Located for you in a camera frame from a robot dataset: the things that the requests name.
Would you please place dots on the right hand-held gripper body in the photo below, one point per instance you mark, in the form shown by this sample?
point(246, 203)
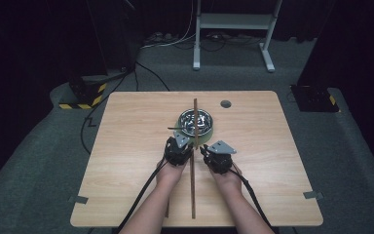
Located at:
point(220, 157)

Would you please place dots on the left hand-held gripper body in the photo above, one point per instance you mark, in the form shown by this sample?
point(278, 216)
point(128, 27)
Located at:
point(177, 152)

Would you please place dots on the shiny metal bowl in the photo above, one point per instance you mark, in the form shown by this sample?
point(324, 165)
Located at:
point(195, 122)

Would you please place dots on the brown wooden chopstick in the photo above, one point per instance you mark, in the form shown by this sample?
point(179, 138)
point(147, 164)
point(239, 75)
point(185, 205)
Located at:
point(195, 117)
point(174, 128)
point(193, 185)

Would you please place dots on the person's left hand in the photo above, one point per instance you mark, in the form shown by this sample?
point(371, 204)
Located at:
point(170, 174)

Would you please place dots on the person's right hand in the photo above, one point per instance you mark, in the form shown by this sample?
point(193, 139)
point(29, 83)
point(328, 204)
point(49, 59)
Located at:
point(227, 182)

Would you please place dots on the green round plate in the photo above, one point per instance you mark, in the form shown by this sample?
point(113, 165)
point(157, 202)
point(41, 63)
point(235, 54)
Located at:
point(209, 136)

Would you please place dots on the black yellow striped stand base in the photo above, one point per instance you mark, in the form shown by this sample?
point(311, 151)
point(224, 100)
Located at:
point(86, 96)

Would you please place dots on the grey tape piece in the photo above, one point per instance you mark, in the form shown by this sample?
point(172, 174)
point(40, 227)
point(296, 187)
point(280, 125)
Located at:
point(79, 199)
point(313, 195)

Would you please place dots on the black perforated stand base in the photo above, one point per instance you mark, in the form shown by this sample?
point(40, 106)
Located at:
point(315, 98)

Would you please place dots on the white metal stand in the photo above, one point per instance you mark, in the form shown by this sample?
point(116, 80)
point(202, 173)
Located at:
point(237, 22)

